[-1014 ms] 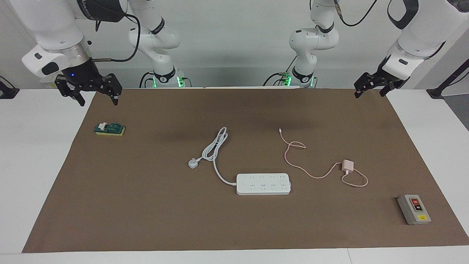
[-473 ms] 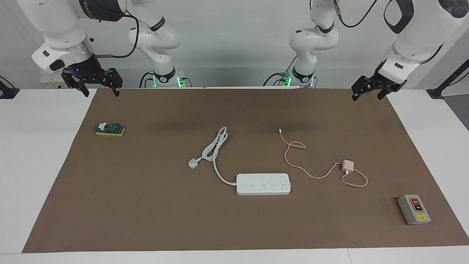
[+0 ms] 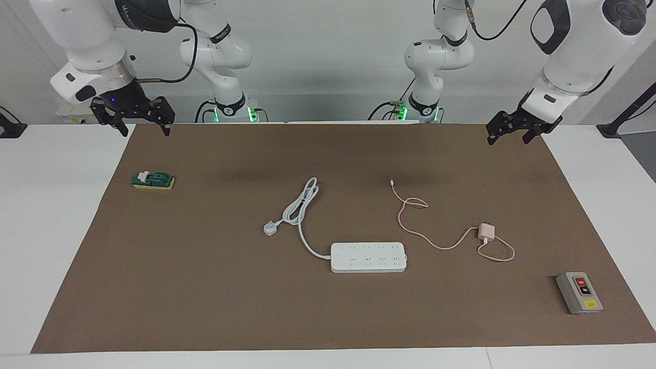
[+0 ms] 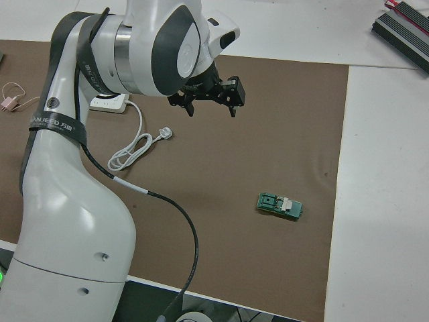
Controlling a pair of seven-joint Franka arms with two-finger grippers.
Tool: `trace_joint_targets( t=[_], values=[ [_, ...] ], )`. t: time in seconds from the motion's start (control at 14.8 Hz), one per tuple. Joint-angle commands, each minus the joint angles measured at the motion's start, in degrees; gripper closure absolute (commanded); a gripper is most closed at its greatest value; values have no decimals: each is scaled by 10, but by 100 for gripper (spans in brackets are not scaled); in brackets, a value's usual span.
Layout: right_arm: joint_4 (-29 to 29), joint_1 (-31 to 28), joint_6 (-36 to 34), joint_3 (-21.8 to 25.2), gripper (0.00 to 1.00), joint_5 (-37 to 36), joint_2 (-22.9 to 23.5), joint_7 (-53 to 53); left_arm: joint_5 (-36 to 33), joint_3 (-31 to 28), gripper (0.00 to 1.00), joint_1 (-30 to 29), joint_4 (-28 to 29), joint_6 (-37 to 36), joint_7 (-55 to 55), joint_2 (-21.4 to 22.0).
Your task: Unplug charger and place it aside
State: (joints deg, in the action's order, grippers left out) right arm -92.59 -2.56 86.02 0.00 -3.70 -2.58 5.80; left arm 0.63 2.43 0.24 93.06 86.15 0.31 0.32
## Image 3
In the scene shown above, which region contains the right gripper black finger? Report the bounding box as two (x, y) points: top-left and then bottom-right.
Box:
(90, 98), (130, 137)
(149, 96), (176, 137)

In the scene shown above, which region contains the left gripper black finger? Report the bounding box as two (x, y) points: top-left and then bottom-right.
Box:
(522, 122), (547, 145)
(486, 110), (514, 146)

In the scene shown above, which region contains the pink charging cable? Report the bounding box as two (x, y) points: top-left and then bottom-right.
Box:
(389, 178), (515, 262)

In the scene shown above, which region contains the white box with labels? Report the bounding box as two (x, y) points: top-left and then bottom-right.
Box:
(55, 100), (103, 125)

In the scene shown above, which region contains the black clamp stand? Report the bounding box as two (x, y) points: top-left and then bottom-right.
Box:
(597, 82), (656, 138)
(0, 105), (27, 139)

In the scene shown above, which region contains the brown table mat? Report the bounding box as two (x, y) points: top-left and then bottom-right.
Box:
(31, 123), (656, 354)

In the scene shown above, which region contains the black base cable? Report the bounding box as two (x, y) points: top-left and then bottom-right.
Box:
(366, 77), (416, 121)
(195, 100), (218, 124)

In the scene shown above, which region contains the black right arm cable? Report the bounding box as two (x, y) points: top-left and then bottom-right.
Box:
(136, 23), (198, 84)

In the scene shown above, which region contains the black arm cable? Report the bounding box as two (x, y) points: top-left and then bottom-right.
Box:
(464, 0), (529, 41)
(136, 23), (198, 84)

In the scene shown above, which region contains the green knife switch yellow base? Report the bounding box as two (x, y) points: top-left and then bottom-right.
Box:
(132, 170), (176, 191)

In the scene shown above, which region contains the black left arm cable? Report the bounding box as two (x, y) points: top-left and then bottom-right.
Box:
(464, 0), (529, 41)

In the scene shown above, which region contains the white power cord with plug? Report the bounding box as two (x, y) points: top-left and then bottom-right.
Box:
(263, 177), (333, 259)

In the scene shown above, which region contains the grey on off switch box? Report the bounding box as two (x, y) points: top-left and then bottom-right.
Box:
(556, 272), (604, 315)

